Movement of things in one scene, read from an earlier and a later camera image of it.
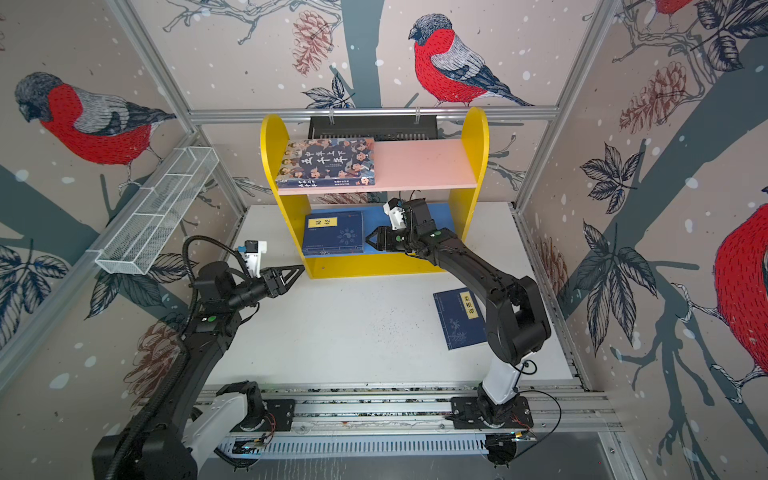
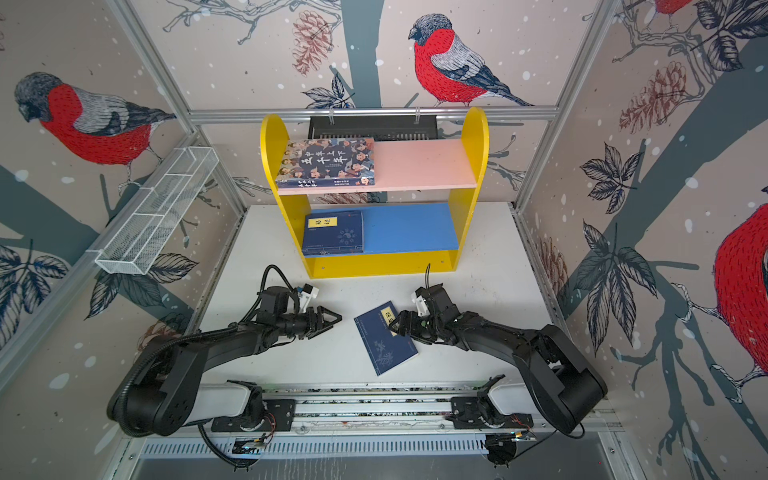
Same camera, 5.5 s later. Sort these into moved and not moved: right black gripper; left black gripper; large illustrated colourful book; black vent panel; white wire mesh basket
Moved: left black gripper; right black gripper
Not moved: white wire mesh basket; black vent panel; large illustrated colourful book
